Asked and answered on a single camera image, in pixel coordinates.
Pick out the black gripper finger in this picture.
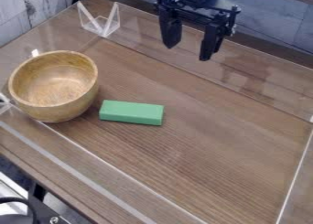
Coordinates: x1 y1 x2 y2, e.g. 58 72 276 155
199 23 224 61
159 5 181 48

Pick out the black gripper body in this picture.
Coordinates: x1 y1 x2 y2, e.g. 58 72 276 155
156 0 240 36

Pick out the green rectangular block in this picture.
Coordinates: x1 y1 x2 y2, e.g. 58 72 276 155
98 100 163 126

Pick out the wooden bowl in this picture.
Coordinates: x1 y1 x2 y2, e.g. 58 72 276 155
6 50 98 123

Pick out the clear acrylic tray wall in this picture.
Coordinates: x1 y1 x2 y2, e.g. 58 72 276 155
0 0 313 224

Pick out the black table leg bracket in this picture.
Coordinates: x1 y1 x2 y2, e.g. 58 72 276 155
27 182 90 224

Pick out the black cable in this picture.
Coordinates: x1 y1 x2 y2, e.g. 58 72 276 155
0 197 37 224

